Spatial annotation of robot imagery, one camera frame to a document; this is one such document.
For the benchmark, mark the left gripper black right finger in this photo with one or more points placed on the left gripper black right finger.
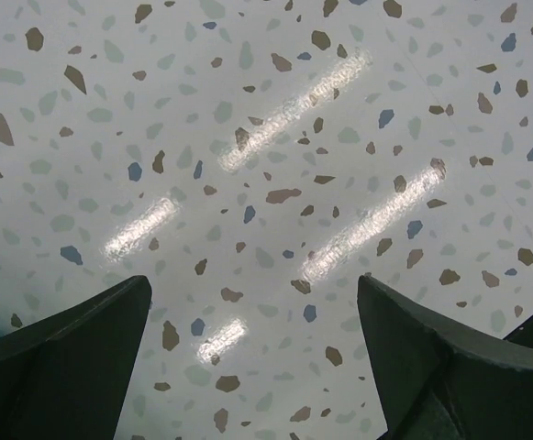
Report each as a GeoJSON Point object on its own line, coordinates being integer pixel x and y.
{"type": "Point", "coordinates": [441, 379]}

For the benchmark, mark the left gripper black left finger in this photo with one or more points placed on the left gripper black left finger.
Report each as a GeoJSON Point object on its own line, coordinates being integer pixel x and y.
{"type": "Point", "coordinates": [67, 376]}

